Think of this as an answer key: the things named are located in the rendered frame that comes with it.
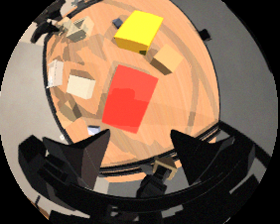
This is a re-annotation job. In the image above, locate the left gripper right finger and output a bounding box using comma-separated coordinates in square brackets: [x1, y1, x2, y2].
[170, 129, 234, 186]

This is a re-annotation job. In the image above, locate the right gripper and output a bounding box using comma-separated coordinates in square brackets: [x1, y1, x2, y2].
[30, 8, 64, 44]

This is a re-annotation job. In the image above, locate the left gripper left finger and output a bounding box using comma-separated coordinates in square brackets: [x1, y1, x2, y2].
[42, 128, 110, 190]

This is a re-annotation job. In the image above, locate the red flat slab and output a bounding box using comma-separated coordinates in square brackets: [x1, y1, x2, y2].
[101, 65, 159, 134]

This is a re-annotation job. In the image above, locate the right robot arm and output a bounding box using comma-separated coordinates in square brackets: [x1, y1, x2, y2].
[40, 0, 66, 19]

